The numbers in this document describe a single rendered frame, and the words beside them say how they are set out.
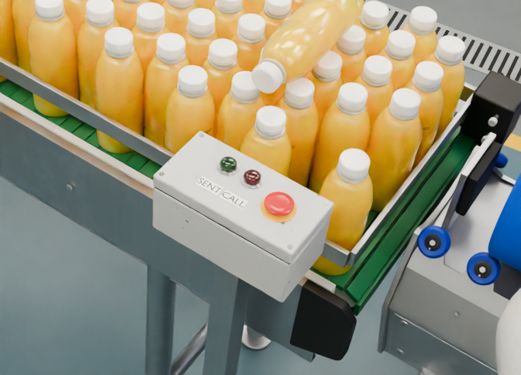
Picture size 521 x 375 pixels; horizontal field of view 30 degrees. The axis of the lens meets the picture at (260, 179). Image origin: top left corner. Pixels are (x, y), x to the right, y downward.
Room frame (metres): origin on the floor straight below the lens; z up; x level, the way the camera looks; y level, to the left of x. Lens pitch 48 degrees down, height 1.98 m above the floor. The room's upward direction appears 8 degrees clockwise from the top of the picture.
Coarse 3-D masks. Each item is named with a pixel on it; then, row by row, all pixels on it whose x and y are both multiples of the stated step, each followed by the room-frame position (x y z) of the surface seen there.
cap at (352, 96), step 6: (348, 84) 1.00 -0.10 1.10; (354, 84) 1.00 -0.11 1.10; (360, 84) 1.00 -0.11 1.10; (342, 90) 0.98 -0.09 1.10; (348, 90) 0.99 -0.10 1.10; (354, 90) 0.99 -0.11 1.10; (360, 90) 0.99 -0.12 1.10; (366, 90) 0.99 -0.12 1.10; (342, 96) 0.97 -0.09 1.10; (348, 96) 0.97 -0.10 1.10; (354, 96) 0.97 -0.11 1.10; (360, 96) 0.98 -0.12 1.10; (366, 96) 0.98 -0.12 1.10; (342, 102) 0.97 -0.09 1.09; (348, 102) 0.96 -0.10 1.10; (354, 102) 0.96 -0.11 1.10; (360, 102) 0.97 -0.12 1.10; (348, 108) 0.96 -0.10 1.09; (354, 108) 0.97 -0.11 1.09; (360, 108) 0.97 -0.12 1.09
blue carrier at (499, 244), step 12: (516, 180) 0.81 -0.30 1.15; (516, 192) 0.80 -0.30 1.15; (516, 204) 0.79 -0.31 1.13; (504, 216) 0.79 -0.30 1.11; (516, 216) 0.79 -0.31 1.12; (504, 228) 0.79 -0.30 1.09; (516, 228) 0.78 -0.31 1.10; (492, 240) 0.80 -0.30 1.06; (504, 240) 0.79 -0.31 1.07; (516, 240) 0.78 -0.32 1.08; (492, 252) 0.80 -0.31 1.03; (504, 252) 0.79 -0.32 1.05; (516, 252) 0.78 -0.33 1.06; (516, 264) 0.79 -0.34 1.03
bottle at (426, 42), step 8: (408, 24) 1.17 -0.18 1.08; (416, 32) 1.16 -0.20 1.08; (424, 32) 1.16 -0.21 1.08; (432, 32) 1.16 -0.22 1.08; (416, 40) 1.15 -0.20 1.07; (424, 40) 1.16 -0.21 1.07; (432, 40) 1.16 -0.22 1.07; (416, 48) 1.15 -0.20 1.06; (424, 48) 1.15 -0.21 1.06; (432, 48) 1.16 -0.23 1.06; (416, 56) 1.14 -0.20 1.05; (424, 56) 1.15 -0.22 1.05; (416, 64) 1.14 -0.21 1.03
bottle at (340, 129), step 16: (336, 112) 0.97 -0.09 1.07; (352, 112) 0.96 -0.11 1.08; (320, 128) 0.98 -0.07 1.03; (336, 128) 0.96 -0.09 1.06; (352, 128) 0.96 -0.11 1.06; (368, 128) 0.97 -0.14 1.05; (320, 144) 0.97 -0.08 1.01; (336, 144) 0.95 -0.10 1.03; (352, 144) 0.95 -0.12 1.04; (320, 160) 0.96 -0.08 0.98; (336, 160) 0.95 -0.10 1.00; (320, 176) 0.96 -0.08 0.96
